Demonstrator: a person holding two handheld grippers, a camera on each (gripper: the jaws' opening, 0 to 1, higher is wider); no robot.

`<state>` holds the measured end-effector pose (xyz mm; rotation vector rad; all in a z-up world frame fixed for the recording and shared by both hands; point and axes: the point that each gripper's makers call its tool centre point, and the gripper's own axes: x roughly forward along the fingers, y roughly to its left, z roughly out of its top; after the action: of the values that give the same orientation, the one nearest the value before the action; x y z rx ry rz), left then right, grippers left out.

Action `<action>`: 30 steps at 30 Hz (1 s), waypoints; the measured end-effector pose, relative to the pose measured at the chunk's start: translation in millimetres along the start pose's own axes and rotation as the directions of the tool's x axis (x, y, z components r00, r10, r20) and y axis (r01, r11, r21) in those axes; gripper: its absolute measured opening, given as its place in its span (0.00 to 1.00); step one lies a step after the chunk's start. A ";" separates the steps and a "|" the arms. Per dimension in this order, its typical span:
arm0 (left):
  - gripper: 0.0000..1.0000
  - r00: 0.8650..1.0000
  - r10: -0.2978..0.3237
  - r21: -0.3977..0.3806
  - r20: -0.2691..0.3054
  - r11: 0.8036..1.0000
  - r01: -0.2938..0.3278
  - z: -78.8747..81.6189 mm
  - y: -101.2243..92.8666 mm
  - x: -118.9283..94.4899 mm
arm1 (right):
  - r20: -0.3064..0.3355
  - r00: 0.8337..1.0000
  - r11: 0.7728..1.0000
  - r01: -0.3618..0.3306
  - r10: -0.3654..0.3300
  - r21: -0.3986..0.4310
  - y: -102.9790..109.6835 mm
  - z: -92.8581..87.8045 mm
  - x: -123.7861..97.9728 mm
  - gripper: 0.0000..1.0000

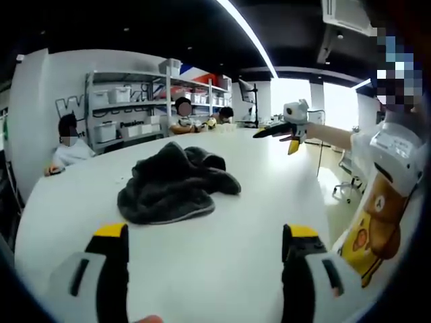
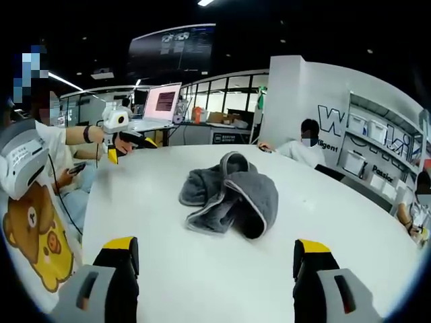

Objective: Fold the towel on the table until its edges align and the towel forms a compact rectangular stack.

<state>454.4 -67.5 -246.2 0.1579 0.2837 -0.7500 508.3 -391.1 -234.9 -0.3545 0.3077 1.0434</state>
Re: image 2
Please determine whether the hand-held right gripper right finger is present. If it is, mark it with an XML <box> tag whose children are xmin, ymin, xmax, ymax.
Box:
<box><xmin>292</xmin><ymin>238</ymin><xmax>385</xmax><ymax>323</ymax></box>

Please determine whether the large dark wall screen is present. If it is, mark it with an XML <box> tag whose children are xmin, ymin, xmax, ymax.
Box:
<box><xmin>127</xmin><ymin>23</ymin><xmax>217</xmax><ymax>77</ymax></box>

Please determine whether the grey towel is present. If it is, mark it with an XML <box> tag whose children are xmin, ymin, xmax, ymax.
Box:
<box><xmin>178</xmin><ymin>151</ymin><xmax>279</xmax><ymax>240</ymax></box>

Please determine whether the white storage bin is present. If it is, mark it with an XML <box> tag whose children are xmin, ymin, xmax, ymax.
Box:
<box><xmin>368</xmin><ymin>119</ymin><xmax>389</xmax><ymax>146</ymax></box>
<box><xmin>343</xmin><ymin>149</ymin><xmax>367</xmax><ymax>176</ymax></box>

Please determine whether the black phone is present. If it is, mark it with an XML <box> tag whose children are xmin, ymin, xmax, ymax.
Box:
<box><xmin>68</xmin><ymin>161</ymin><xmax>88</xmax><ymax>175</ymax></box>

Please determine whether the person in bear shirt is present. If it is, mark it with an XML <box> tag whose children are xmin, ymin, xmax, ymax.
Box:
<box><xmin>0</xmin><ymin>120</ymin><xmax>85</xmax><ymax>306</ymax></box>

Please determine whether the grey background desk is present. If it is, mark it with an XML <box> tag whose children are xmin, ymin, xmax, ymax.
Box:
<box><xmin>127</xmin><ymin>119</ymin><xmax>252</xmax><ymax>147</ymax></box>

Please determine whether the ceiling projector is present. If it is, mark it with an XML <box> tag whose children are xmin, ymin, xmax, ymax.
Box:
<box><xmin>90</xmin><ymin>67</ymin><xmax>114</xmax><ymax>80</ymax></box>

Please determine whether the black device cable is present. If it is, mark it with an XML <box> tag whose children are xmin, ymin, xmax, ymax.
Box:
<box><xmin>46</xmin><ymin>153</ymin><xmax>84</xmax><ymax>236</ymax></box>

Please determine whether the white table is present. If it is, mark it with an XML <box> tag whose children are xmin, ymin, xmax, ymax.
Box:
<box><xmin>81</xmin><ymin>144</ymin><xmax>422</xmax><ymax>323</ymax></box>

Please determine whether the open laptop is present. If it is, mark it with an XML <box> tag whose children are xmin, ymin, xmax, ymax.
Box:
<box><xmin>142</xmin><ymin>81</ymin><xmax>183</xmax><ymax>123</ymax></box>

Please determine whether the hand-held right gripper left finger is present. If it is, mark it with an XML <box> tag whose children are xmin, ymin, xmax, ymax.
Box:
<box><xmin>50</xmin><ymin>236</ymin><xmax>140</xmax><ymax>323</ymax></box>

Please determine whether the cardboard box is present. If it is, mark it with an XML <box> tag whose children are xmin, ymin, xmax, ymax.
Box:
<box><xmin>207</xmin><ymin>112</ymin><xmax>236</xmax><ymax>125</ymax></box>

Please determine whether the metal shelf rack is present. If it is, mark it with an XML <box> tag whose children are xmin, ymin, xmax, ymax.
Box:
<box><xmin>335</xmin><ymin>89</ymin><xmax>431</xmax><ymax>216</ymax></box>

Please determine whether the white grey chest device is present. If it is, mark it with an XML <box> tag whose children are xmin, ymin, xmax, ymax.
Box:
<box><xmin>0</xmin><ymin>119</ymin><xmax>50</xmax><ymax>200</ymax></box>

